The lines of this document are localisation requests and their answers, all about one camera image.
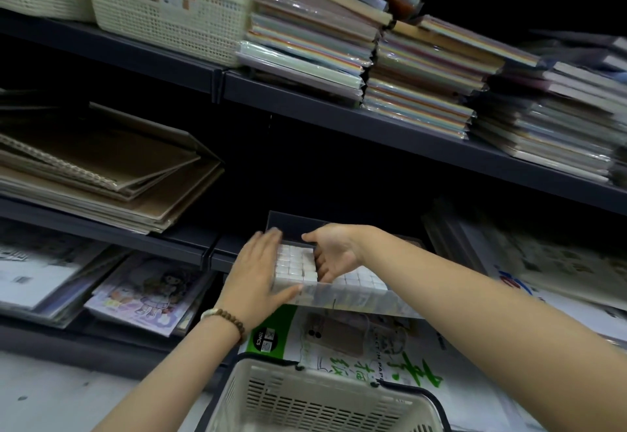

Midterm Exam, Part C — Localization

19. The person's right hand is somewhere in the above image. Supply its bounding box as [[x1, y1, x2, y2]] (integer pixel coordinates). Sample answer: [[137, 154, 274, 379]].
[[301, 223, 373, 284]]

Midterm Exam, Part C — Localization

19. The person's left hand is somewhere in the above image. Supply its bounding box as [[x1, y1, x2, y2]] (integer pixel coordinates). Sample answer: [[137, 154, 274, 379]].
[[215, 227, 304, 332]]

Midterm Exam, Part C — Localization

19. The clear plastic divided tray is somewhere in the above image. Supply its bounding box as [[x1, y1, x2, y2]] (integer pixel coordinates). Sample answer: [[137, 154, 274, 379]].
[[266, 210, 427, 320]]

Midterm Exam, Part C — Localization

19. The beige plastic shopping basket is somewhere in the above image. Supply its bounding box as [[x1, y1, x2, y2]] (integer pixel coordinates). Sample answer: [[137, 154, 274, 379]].
[[195, 354, 451, 432]]

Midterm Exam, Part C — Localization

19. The person's right forearm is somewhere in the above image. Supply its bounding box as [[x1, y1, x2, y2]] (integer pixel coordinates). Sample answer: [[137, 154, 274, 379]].
[[360, 228, 627, 432]]

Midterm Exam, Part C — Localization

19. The person's left forearm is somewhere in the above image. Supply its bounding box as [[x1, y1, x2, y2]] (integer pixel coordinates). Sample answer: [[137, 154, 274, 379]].
[[93, 318, 244, 432]]

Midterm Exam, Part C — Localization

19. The green and white paper pack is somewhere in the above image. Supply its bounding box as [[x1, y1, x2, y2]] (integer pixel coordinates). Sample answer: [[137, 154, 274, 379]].
[[238, 304, 539, 432]]

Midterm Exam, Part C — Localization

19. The purple cartoon cover book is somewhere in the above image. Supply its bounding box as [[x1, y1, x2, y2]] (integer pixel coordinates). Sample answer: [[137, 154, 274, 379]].
[[84, 252, 216, 339]]

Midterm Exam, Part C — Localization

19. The brown sketchbook stack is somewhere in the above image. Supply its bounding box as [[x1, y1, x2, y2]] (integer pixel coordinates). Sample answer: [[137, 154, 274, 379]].
[[0, 88, 226, 235]]

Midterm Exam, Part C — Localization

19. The spiral sketch pad stack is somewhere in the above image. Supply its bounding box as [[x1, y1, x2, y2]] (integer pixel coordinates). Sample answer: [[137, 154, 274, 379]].
[[0, 220, 131, 328]]

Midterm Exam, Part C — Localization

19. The white poster paper stack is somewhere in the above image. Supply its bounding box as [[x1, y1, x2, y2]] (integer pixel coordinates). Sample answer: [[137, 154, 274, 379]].
[[423, 199, 627, 344]]

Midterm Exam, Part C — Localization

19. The dark metal shelf unit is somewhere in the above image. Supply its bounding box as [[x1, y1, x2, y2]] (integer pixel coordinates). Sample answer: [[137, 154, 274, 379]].
[[0, 8, 627, 398]]

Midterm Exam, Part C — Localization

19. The wooden bead bracelet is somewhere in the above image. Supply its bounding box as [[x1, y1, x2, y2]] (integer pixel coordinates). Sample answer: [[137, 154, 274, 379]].
[[199, 308, 247, 344]]

